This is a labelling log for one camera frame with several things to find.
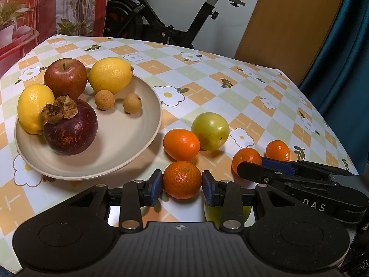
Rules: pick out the green fruit under gripper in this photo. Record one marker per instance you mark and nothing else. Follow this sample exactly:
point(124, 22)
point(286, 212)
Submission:
point(214, 213)

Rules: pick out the wooden orange door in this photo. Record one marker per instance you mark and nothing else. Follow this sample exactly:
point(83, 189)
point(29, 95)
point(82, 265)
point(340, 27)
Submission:
point(287, 34)

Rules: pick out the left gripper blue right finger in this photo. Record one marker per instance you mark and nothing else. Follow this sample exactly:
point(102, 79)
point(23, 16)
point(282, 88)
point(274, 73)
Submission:
point(226, 194)

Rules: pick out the black exercise bike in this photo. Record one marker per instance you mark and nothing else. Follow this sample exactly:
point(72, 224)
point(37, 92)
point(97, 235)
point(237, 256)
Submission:
point(204, 24)

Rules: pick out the yellow lemon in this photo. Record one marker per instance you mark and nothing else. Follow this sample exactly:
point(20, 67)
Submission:
point(30, 104)
point(111, 73)

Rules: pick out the red apple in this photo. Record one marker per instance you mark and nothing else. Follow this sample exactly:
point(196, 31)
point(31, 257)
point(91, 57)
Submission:
point(66, 76)

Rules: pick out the red printed backdrop curtain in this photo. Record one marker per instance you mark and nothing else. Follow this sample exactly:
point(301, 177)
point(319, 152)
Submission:
point(26, 23)

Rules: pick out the checkered floral tablecloth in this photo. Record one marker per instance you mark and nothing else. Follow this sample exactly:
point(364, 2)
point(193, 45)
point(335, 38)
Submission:
point(260, 104)

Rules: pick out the small brown longan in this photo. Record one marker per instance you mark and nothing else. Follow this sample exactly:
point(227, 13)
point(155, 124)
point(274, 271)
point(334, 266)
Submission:
point(104, 99)
point(132, 103)

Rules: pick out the orange tangerine by gripper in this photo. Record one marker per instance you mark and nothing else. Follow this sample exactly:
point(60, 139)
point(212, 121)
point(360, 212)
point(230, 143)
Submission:
point(245, 154)

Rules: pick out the green round fruit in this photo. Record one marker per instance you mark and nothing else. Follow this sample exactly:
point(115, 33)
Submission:
point(211, 129)

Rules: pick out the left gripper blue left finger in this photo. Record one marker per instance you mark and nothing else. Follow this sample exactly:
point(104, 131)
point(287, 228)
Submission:
point(135, 195)

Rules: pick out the dark purple mangosteen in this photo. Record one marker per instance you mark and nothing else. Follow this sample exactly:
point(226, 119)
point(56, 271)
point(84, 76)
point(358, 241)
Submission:
point(69, 126)

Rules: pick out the small far orange tangerine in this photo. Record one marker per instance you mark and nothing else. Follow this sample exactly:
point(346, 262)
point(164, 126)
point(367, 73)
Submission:
point(277, 150)

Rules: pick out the beige round plate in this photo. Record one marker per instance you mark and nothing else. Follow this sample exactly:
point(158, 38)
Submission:
point(120, 139)

